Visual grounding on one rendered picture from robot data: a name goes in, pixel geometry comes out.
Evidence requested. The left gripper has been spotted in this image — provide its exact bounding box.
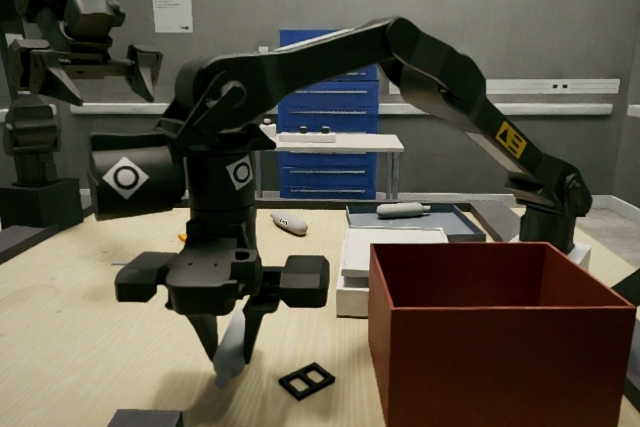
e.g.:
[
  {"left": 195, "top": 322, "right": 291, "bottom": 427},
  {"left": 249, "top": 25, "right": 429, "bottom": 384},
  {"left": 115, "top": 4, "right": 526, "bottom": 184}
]
[{"left": 9, "top": 22, "right": 163, "bottom": 107}]

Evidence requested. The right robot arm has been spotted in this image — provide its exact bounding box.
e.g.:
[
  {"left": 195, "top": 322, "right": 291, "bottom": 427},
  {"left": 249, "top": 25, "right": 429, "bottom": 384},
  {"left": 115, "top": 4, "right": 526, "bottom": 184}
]
[{"left": 87, "top": 16, "right": 593, "bottom": 317}]

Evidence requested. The black rectangular buckle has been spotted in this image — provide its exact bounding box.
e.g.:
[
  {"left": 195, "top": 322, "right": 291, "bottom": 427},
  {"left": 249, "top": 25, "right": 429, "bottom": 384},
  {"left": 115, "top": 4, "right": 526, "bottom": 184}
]
[{"left": 279, "top": 362, "right": 335, "bottom": 401}]

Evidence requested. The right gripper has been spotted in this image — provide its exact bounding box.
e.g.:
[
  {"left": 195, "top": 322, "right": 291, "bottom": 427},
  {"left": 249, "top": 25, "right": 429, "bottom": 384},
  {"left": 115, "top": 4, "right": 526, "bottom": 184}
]
[{"left": 114, "top": 202, "right": 330, "bottom": 365}]

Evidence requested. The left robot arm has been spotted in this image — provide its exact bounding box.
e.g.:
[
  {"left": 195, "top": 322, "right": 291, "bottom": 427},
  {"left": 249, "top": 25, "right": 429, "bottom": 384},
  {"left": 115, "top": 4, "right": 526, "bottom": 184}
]
[{"left": 0, "top": 0, "right": 125, "bottom": 188}]

